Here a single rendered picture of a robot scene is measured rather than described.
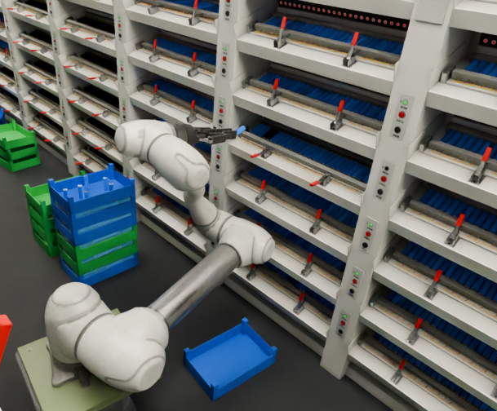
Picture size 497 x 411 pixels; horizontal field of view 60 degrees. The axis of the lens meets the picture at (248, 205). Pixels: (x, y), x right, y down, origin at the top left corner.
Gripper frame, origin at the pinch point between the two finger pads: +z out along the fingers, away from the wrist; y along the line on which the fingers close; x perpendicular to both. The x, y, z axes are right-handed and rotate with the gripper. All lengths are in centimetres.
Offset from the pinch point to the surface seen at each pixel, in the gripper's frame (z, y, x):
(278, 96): 18.9, -3.9, -14.3
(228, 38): 9.6, 16.3, -29.2
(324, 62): 9.4, -24.7, -29.8
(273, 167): 16.5, -11.0, 9.7
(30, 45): 20, 201, 7
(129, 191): 0, 50, 43
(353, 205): 15.9, -45.1, 9.4
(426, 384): 31, -84, 62
